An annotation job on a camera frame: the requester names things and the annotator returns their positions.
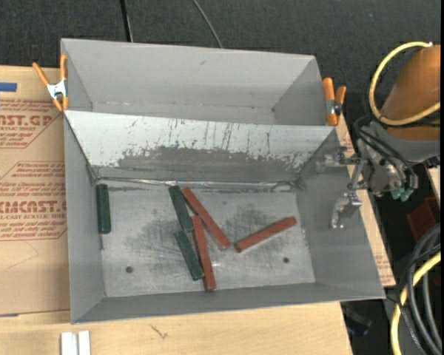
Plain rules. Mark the brown cardboard board red print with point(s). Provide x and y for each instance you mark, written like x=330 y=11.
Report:
x=29 y=183

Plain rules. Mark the red-brown flat block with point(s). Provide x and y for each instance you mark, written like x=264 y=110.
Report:
x=266 y=234
x=204 y=257
x=207 y=218

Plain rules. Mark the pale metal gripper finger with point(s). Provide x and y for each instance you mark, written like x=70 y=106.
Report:
x=342 y=159
x=346 y=207

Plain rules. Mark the grey metal bin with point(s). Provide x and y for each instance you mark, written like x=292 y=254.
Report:
x=192 y=87

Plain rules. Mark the dark green flat block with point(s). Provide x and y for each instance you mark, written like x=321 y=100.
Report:
x=180 y=207
x=189 y=255
x=103 y=209

